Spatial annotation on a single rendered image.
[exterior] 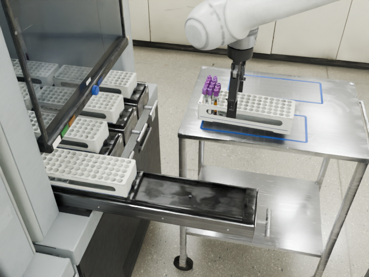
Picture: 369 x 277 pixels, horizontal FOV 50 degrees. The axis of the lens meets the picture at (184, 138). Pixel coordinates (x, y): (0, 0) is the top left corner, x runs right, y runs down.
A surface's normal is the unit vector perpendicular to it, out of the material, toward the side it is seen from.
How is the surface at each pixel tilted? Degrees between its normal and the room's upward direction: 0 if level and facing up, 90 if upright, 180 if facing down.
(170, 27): 90
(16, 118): 90
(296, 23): 90
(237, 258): 0
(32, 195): 90
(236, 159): 0
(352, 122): 0
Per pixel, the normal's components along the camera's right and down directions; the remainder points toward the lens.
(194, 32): -0.69, 0.52
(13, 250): 0.98, 0.14
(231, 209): 0.00, -0.76
